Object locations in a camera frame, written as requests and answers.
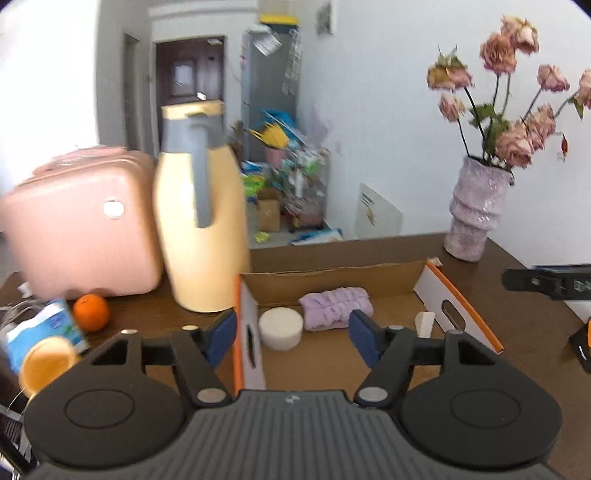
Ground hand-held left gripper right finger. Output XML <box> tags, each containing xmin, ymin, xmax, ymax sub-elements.
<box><xmin>348</xmin><ymin>310</ymin><xmax>505</xmax><ymax>409</ymax></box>

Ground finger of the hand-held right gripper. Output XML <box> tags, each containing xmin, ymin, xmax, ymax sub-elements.
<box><xmin>502</xmin><ymin>264</ymin><xmax>591</xmax><ymax>301</ymax></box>

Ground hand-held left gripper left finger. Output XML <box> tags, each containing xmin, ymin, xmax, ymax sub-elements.
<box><xmin>90</xmin><ymin>310</ymin><xmax>237</xmax><ymax>409</ymax></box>

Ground cardboard box orange white sides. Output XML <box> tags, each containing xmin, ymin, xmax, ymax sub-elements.
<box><xmin>233</xmin><ymin>259</ymin><xmax>504</xmax><ymax>393</ymax></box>

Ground purple fluffy headband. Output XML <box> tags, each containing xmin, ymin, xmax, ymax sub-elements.
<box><xmin>299</xmin><ymin>287</ymin><xmax>374</xmax><ymax>331</ymax></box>

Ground white round sponge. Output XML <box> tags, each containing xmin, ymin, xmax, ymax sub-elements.
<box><xmin>258</xmin><ymin>308</ymin><xmax>304</xmax><ymax>352</ymax></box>

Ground small white wedge sponge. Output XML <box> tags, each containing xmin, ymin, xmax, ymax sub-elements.
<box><xmin>414</xmin><ymin>311</ymin><xmax>436</xmax><ymax>337</ymax></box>

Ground black orange device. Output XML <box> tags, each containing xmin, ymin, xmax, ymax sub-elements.
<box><xmin>569</xmin><ymin>318</ymin><xmax>591</xmax><ymax>376</ymax></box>

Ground pink textured vase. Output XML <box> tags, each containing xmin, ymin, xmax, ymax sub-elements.
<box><xmin>444</xmin><ymin>156</ymin><xmax>515</xmax><ymax>263</ymax></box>

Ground white board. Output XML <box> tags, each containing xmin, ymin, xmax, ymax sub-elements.
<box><xmin>355</xmin><ymin>183</ymin><xmax>403</xmax><ymax>240</ymax></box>

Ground small cardboard box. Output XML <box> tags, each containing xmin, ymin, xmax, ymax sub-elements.
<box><xmin>256</xmin><ymin>189</ymin><xmax>282</xmax><ymax>232</ymax></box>

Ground orange fruit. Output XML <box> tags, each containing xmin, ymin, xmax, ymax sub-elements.
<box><xmin>73</xmin><ymin>294</ymin><xmax>110</xmax><ymax>333</ymax></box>

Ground dried pink roses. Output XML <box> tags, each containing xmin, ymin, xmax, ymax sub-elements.
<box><xmin>427</xmin><ymin>16</ymin><xmax>591</xmax><ymax>171</ymax></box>

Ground green snack packets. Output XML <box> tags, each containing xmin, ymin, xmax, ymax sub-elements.
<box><xmin>242</xmin><ymin>173</ymin><xmax>267</xmax><ymax>204</ymax></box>

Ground yellow plastic cup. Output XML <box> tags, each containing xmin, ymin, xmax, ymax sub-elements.
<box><xmin>19</xmin><ymin>336</ymin><xmax>78</xmax><ymax>398</ymax></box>

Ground blue white milk carton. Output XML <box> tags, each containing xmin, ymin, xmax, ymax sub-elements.
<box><xmin>0</xmin><ymin>298</ymin><xmax>90</xmax><ymax>376</ymax></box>

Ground pink suitcase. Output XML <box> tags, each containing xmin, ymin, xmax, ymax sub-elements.
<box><xmin>0</xmin><ymin>145</ymin><xmax>163</xmax><ymax>298</ymax></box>

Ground blue yellow toy pile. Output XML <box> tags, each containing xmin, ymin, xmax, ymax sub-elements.
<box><xmin>249</xmin><ymin>110</ymin><xmax>305</xmax><ymax>148</ymax></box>

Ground grey refrigerator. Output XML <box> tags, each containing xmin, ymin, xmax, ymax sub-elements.
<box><xmin>241</xmin><ymin>25</ymin><xmax>301</xmax><ymax>162</ymax></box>

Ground dark brown door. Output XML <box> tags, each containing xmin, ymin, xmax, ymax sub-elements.
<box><xmin>156</xmin><ymin>37</ymin><xmax>225</xmax><ymax>153</ymax></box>

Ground yellow lidded storage box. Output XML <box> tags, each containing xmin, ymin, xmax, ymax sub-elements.
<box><xmin>259</xmin><ymin>0</ymin><xmax>296</xmax><ymax>26</ymax></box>

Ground yellow thermos jug grey handle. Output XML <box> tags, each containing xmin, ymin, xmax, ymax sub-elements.
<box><xmin>153</xmin><ymin>100</ymin><xmax>251</xmax><ymax>313</ymax></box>

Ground cluttered wire rack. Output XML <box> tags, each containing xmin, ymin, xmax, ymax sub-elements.
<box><xmin>279</xmin><ymin>145</ymin><xmax>329</xmax><ymax>232</ymax></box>

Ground grey cables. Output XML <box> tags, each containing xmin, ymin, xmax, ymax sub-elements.
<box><xmin>0</xmin><ymin>300</ymin><xmax>44</xmax><ymax>335</ymax></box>

